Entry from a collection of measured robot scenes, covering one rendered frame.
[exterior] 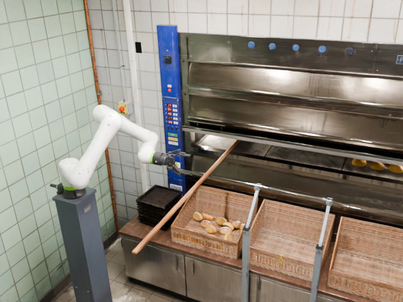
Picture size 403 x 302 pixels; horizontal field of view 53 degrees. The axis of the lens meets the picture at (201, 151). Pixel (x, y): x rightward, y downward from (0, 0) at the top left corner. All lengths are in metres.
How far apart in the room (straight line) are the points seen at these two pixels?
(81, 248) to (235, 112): 1.46
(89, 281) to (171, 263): 0.66
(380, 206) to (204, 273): 1.37
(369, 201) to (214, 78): 1.41
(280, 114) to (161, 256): 1.46
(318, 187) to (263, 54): 1.06
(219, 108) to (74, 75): 1.21
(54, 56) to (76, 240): 1.38
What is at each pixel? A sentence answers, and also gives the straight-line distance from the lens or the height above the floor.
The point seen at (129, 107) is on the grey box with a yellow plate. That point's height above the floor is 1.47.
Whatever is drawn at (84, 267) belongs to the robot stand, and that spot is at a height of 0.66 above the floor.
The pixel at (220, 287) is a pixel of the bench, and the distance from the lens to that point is 3.28.
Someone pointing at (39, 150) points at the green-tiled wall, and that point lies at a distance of 3.31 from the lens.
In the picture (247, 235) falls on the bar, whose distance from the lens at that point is 2.79.
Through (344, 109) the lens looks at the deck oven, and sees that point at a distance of 2.89.
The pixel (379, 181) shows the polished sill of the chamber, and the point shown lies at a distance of 3.06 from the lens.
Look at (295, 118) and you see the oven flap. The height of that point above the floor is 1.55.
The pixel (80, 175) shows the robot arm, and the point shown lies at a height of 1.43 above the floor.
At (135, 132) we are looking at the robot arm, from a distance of 2.82.
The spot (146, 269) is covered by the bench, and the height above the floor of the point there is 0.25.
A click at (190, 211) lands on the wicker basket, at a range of 3.47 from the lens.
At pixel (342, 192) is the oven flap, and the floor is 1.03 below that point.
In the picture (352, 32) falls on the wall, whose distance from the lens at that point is 2.76.
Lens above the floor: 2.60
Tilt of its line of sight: 25 degrees down
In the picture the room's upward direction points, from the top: 2 degrees counter-clockwise
